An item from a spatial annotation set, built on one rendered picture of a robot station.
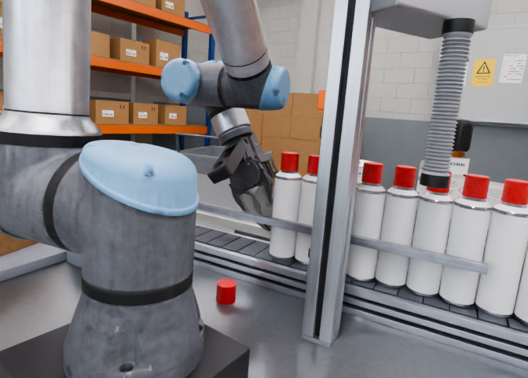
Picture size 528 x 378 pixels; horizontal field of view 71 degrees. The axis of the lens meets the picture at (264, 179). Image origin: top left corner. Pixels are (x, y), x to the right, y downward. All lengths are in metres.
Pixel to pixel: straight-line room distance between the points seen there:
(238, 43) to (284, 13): 5.70
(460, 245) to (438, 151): 0.18
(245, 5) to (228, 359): 0.44
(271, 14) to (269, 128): 2.57
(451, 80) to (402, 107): 4.72
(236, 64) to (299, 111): 3.56
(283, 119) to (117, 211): 3.90
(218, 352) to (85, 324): 0.15
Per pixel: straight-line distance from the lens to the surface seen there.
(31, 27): 0.47
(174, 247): 0.38
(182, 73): 0.67
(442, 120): 0.53
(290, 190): 0.69
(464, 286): 0.67
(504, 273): 0.66
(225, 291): 0.66
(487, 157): 5.06
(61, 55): 0.47
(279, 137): 4.25
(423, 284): 0.68
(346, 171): 0.50
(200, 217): 0.88
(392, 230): 0.65
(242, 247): 0.78
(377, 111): 5.34
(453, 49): 0.54
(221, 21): 0.56
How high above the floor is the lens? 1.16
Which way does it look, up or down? 10 degrees down
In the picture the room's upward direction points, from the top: 4 degrees clockwise
